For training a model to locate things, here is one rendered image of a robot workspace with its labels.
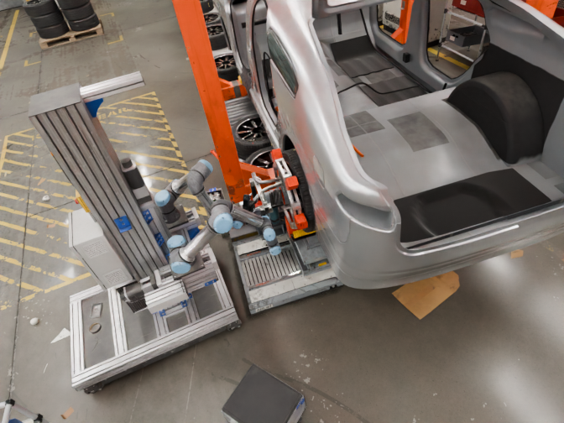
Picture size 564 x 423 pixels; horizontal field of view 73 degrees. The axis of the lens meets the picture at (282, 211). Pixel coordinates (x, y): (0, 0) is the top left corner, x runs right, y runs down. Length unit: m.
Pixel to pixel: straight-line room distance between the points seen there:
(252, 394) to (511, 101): 2.67
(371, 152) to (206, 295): 1.75
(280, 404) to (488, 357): 1.54
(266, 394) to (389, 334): 1.10
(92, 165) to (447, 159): 2.41
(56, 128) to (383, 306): 2.60
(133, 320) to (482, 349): 2.68
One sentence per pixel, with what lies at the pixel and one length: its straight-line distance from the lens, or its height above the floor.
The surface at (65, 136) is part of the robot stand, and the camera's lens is 2.25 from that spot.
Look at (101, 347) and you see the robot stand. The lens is 3.41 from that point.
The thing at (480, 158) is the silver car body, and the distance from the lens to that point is 3.25.
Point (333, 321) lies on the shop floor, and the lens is 3.24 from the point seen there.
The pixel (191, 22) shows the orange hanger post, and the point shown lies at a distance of 2.70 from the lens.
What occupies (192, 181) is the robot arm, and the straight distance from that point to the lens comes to 2.62.
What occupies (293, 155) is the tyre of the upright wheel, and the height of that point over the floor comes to 1.18.
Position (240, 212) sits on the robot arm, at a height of 1.15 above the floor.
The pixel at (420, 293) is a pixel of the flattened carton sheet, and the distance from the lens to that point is 3.44.
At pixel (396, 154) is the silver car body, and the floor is 1.02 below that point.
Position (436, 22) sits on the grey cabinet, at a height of 0.39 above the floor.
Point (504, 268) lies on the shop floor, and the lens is 3.79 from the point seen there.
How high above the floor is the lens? 2.84
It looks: 44 degrees down
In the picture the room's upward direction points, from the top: 9 degrees counter-clockwise
